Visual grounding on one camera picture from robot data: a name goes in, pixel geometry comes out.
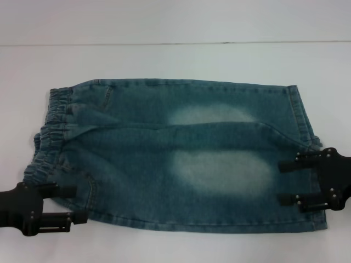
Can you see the blue denim shorts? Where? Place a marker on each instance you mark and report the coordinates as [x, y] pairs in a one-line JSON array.
[[164, 137]]

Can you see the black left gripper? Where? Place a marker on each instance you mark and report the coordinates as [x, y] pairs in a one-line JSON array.
[[19, 208]]

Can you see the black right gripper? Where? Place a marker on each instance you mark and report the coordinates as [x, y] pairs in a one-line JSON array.
[[345, 178]]

